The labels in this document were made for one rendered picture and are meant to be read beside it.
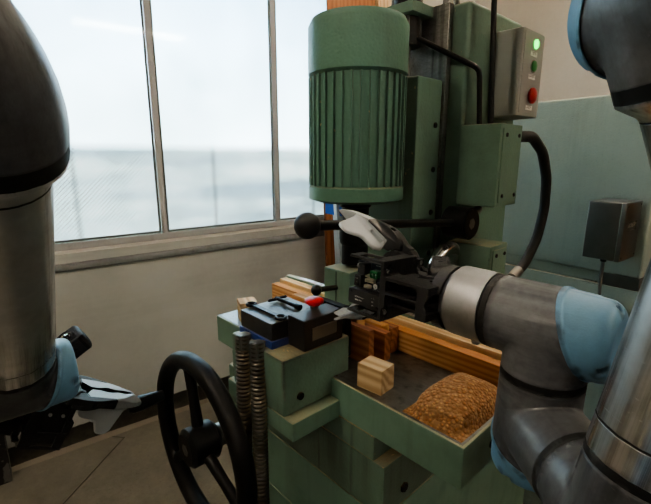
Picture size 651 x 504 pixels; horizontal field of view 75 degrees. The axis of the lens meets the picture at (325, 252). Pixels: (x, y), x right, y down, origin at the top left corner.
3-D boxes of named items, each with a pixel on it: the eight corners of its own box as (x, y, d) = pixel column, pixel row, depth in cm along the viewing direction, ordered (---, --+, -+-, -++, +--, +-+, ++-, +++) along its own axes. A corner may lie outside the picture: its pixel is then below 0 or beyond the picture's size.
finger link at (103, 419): (127, 430, 67) (65, 426, 61) (143, 394, 68) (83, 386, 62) (133, 440, 65) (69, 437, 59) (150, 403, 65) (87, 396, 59)
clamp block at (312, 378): (232, 381, 72) (229, 331, 70) (294, 356, 81) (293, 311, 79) (285, 419, 61) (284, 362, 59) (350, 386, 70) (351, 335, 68)
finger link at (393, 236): (374, 211, 55) (416, 260, 51) (382, 210, 56) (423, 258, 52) (356, 236, 58) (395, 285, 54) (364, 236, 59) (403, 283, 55)
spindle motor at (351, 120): (290, 200, 81) (286, 22, 74) (353, 195, 93) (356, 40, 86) (357, 208, 68) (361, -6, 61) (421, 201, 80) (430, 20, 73)
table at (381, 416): (176, 352, 89) (174, 325, 88) (290, 316, 109) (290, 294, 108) (416, 539, 46) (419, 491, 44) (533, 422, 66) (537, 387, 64)
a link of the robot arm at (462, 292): (513, 268, 45) (504, 340, 47) (473, 260, 49) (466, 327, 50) (479, 278, 40) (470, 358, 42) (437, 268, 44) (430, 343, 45)
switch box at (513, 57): (486, 117, 87) (493, 32, 83) (508, 120, 93) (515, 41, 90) (516, 115, 82) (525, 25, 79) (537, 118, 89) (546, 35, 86)
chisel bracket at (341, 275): (323, 307, 84) (323, 266, 82) (370, 292, 93) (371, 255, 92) (350, 317, 79) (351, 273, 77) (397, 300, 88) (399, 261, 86)
